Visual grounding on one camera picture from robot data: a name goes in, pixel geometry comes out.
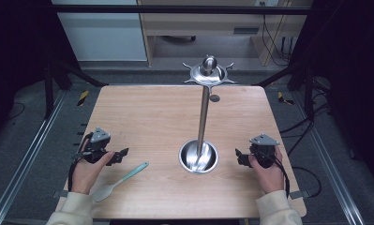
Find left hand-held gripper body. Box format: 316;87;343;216
80;126;113;165

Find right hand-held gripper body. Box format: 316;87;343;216
248;133;281;170

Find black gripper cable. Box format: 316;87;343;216
67;132;95;192
262;152;292;199

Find black floor cables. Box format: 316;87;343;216
277;74;336;200

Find black curtain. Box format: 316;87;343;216
289;0;374;184
0;0;82;148

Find black metal stand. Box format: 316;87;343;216
43;59;110;120
251;61;316;122

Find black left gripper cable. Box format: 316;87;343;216
67;132;95;192

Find black yellow tape piece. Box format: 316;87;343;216
277;90;295;106
76;89;91;108

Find person's left hand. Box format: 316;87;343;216
70;139;116;196

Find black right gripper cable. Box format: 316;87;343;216
262;152;292;199

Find black cables under desk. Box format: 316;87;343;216
261;1;295;68

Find black horizontal frame bar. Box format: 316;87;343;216
49;4;314;16

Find steel utensil stand with hooks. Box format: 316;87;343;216
178;54;237;175

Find white cabinet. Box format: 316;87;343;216
51;0;148;62

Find person's right hand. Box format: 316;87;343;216
247;145;286;196

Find grey table clamp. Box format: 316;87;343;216
289;189;311;201
51;189;69;200

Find aluminium floor rail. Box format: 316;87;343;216
292;93;367;225
0;89;67;225

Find light teal silicone spatula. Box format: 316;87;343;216
92;161;151;203

